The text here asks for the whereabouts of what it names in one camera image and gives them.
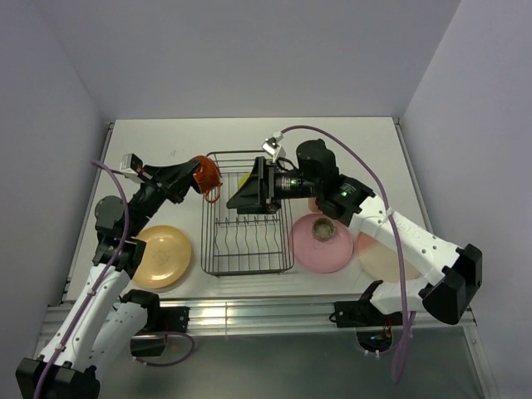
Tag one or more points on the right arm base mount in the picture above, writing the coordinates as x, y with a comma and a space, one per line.
373, 328

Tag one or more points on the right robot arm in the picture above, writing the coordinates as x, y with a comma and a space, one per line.
450, 276

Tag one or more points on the yellow-green bowl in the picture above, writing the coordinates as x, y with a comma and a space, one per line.
244, 179

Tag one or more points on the dark red teacup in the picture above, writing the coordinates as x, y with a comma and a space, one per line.
208, 179

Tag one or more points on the pink plastic plate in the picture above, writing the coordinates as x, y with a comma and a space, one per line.
317, 256

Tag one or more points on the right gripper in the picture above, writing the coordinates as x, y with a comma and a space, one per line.
258, 194

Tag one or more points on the pink cream floral plate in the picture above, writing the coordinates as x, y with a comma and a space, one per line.
376, 259

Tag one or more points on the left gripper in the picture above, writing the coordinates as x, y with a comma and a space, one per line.
173, 180

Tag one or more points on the pink plastic cup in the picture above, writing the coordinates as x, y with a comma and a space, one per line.
312, 205

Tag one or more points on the orange plastic plate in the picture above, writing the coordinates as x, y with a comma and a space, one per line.
167, 256

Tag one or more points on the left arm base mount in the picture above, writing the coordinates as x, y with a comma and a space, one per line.
166, 320

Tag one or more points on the wire dish rack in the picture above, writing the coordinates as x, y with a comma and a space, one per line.
233, 244

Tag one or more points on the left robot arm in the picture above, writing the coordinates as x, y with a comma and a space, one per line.
104, 318

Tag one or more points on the small speckled ceramic cup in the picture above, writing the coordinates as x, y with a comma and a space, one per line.
323, 229

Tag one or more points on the aluminium frame rail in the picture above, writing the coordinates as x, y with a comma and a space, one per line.
259, 316

